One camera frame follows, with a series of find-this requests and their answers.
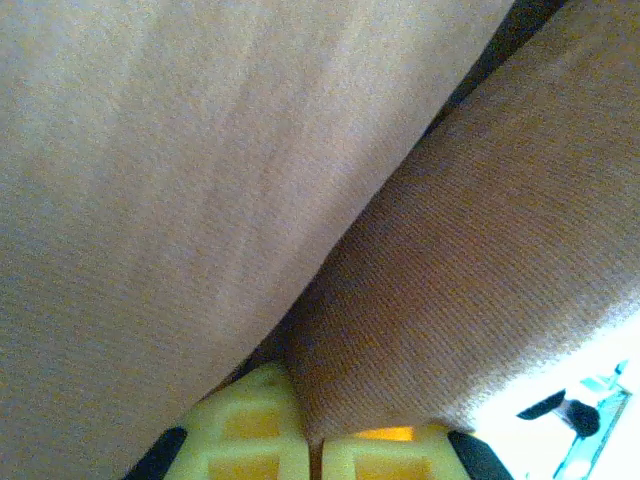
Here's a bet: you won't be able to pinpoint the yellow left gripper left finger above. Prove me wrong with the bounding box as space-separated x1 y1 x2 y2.
124 362 312 480

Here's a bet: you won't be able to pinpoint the brown long pants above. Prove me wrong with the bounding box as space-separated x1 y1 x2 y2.
0 0 640 480

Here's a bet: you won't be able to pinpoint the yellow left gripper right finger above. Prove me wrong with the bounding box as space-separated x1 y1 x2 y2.
319 422 517 480

